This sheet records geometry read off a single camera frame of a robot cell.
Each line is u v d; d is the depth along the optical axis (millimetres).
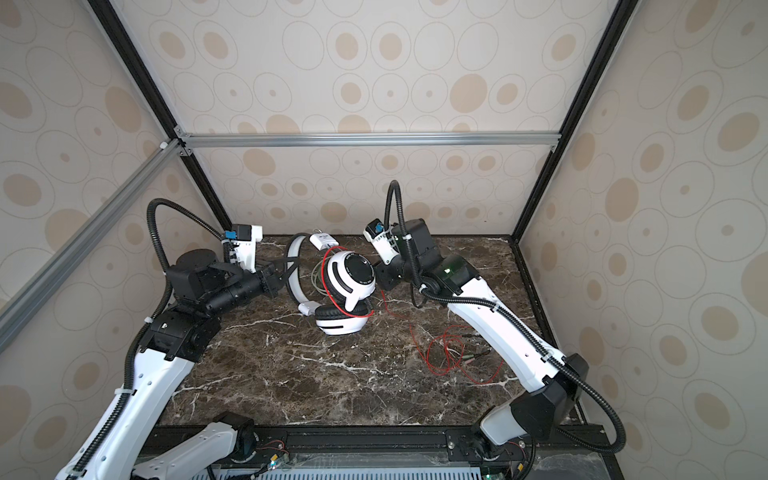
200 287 468
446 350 900
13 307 514
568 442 748
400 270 625
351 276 500
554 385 395
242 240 539
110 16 674
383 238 603
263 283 555
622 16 686
